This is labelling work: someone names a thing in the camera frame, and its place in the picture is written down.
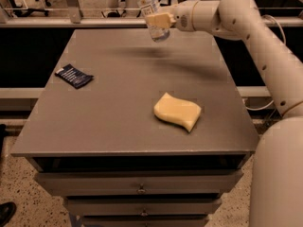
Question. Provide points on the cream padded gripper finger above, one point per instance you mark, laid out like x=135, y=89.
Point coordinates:
x=163, y=20

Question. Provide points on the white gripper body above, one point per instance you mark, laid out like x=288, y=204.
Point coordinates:
x=182, y=18

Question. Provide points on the clear plastic water bottle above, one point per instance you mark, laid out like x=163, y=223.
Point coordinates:
x=151, y=7

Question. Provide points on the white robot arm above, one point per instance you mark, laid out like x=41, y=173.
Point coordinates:
x=276, y=198

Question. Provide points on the yellow wavy sponge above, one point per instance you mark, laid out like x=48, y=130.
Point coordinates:
x=177, y=111

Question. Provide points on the white metal railing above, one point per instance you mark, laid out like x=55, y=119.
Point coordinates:
x=73, y=15

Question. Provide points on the dark blue snack packet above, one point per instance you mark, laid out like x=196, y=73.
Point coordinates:
x=73, y=76

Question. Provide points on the grey drawer cabinet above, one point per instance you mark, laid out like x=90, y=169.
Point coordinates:
x=109, y=126

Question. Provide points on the top grey drawer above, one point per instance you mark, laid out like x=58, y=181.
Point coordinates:
x=100, y=184

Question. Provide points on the grey drawer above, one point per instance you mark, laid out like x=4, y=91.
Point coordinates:
x=100, y=184
x=159, y=221
x=142, y=207

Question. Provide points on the black shoe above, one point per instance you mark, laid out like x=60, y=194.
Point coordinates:
x=7, y=210

